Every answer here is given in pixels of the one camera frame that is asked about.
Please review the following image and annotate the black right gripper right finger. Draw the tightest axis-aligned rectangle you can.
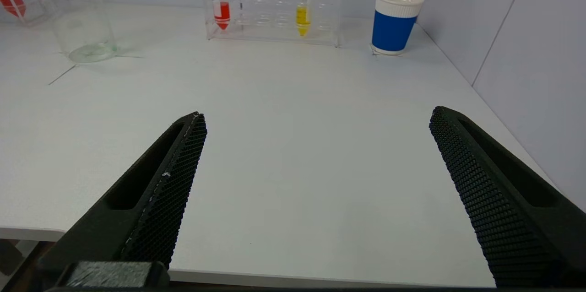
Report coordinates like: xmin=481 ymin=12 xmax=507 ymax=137
xmin=429 ymin=106 xmax=586 ymax=289

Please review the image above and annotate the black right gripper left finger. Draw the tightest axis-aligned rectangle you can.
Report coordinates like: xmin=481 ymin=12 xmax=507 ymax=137
xmin=39 ymin=112 xmax=208 ymax=269

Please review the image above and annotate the clear glass beaker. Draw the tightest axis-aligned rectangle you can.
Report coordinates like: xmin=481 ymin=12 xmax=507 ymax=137
xmin=31 ymin=0 xmax=119 ymax=64

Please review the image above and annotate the blue white paper cup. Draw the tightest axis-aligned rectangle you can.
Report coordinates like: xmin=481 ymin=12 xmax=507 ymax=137
xmin=370 ymin=0 xmax=425 ymax=56

